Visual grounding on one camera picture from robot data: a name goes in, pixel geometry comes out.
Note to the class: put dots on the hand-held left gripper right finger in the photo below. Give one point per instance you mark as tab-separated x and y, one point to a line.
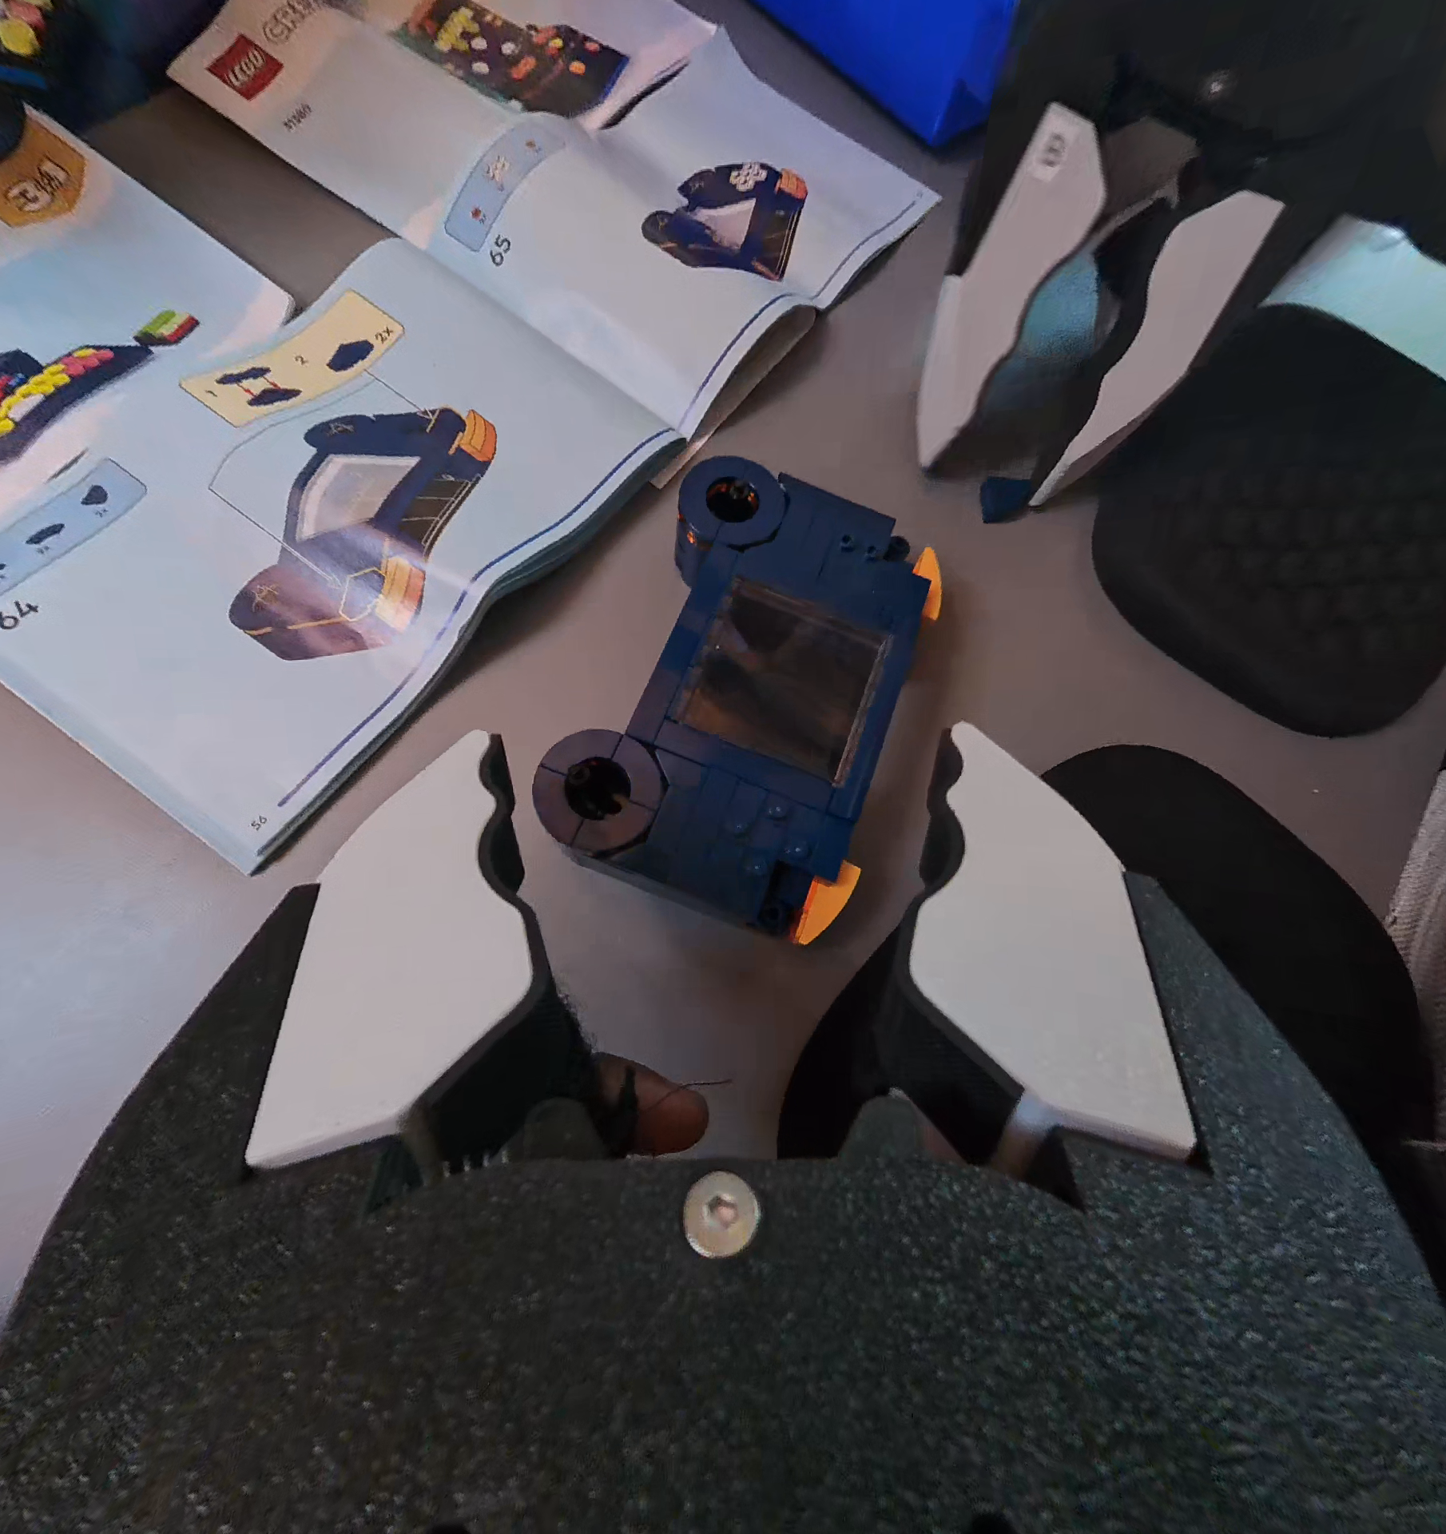
1045	959

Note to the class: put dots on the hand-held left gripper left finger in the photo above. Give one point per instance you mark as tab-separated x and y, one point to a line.
399	959

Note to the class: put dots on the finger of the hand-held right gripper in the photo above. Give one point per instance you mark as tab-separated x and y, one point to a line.
1191	286
987	299

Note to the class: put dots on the dark blue quarter-round brick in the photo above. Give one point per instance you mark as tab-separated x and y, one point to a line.
1007	499

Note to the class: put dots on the blue plastic bin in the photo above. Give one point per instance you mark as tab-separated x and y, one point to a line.
891	59

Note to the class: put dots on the dark blue toy brick console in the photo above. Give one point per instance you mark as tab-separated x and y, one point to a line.
783	790

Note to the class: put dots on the person's left hand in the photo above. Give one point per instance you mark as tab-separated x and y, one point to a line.
656	1108

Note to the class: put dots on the white armrest support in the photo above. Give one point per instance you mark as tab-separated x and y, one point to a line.
1358	257

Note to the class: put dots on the black padded armrest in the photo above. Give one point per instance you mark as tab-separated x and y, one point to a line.
1297	514
1249	898

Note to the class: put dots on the open instruction booklet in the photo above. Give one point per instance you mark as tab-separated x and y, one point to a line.
579	395

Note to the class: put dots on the instruction booklet black board cover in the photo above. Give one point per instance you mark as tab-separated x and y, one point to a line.
316	108

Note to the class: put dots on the instruction booklet purple toy cover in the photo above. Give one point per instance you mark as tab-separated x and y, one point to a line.
136	262

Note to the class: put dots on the toy brick set box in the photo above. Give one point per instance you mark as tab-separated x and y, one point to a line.
99	48

